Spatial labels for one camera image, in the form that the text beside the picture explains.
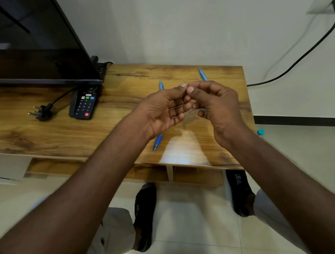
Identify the person's right grey trouser leg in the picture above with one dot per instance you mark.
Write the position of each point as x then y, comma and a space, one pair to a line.
265, 213

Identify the black remote control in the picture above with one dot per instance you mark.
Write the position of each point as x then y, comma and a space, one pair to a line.
85, 104

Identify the person's left forearm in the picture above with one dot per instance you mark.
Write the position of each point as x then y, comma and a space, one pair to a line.
69, 210

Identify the teal bottle cap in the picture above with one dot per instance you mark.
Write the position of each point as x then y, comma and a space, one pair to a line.
261, 132

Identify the person's left hand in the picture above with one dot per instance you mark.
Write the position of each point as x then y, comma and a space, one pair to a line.
157, 114

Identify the person's right black sock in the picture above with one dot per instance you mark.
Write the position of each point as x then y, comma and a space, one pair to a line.
240, 192

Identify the person's right hand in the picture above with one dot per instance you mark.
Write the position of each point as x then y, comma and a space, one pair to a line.
224, 111

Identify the person's grey trouser leg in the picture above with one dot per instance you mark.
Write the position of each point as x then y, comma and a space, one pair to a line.
265, 213
118, 232

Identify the black television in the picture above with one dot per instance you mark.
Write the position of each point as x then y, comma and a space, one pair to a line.
26, 56

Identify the person's black sock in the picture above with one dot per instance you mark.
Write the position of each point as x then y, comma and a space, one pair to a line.
144, 215
240, 192

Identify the person's left black sock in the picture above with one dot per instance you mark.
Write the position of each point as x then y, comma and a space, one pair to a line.
144, 215

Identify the person's right forearm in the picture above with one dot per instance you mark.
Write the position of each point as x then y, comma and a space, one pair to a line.
296, 193

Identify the person's left grey trouser leg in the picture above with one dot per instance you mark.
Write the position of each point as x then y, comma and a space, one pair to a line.
118, 232

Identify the black power strip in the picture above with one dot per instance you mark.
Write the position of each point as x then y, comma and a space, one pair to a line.
101, 68

